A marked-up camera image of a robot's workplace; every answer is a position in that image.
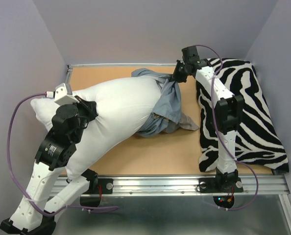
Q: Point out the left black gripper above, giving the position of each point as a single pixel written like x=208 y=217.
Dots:
x=87 y=106

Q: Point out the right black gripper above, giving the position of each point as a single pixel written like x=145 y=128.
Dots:
x=178 y=77

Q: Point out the white pillow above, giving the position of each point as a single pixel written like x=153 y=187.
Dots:
x=123 y=106

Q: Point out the grey-blue pillowcase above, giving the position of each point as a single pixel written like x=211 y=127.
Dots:
x=166 y=115

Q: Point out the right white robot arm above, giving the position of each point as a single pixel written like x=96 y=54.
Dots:
x=227 y=110

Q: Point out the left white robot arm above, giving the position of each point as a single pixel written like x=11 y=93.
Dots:
x=37 y=212

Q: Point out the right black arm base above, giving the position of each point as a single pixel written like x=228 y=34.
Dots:
x=223 y=195

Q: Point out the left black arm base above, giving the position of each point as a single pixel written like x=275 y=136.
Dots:
x=93 y=196

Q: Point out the zebra print pillow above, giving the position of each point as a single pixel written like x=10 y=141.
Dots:
x=256 y=141

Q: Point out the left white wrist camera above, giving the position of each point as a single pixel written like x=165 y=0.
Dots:
x=63 y=95

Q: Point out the aluminium front rail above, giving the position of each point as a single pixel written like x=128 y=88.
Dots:
x=184 y=185

